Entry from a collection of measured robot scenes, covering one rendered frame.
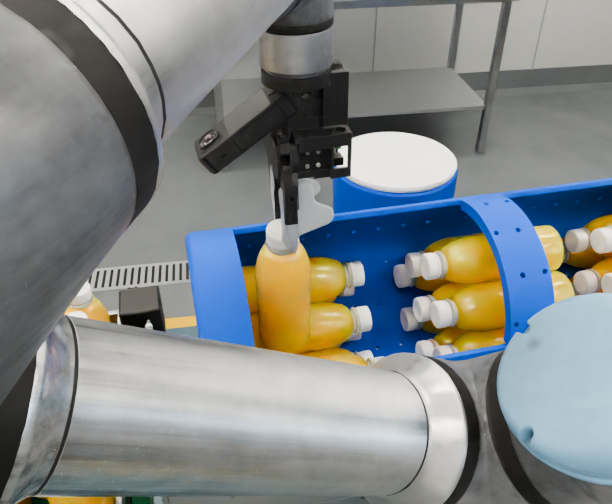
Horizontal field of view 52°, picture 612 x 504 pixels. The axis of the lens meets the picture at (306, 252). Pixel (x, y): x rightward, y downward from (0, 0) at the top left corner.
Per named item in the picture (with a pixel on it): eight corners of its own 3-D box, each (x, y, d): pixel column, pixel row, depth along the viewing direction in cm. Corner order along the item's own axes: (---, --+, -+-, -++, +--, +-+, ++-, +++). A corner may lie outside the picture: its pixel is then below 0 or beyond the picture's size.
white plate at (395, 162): (465, 141, 149) (465, 146, 149) (354, 124, 156) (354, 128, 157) (445, 198, 128) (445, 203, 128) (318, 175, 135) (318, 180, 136)
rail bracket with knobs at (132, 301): (168, 359, 110) (160, 316, 104) (127, 366, 109) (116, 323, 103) (165, 322, 118) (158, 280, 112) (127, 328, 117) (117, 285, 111)
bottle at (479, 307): (567, 265, 91) (448, 283, 87) (581, 311, 89) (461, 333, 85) (543, 277, 97) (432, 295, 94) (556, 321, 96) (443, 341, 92)
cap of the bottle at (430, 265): (429, 253, 92) (418, 255, 92) (439, 250, 89) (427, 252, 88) (434, 279, 92) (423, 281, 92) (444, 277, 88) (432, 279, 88)
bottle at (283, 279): (310, 316, 90) (312, 220, 77) (309, 356, 85) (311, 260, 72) (261, 315, 90) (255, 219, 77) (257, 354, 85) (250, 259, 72)
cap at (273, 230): (299, 230, 76) (299, 219, 75) (298, 252, 73) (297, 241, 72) (267, 229, 76) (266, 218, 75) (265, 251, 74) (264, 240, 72)
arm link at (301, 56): (263, 39, 56) (249, 14, 63) (266, 87, 59) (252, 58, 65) (343, 31, 58) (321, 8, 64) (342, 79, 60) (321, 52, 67)
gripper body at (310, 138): (351, 183, 68) (355, 75, 60) (274, 193, 66) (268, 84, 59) (332, 151, 74) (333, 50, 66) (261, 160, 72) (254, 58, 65)
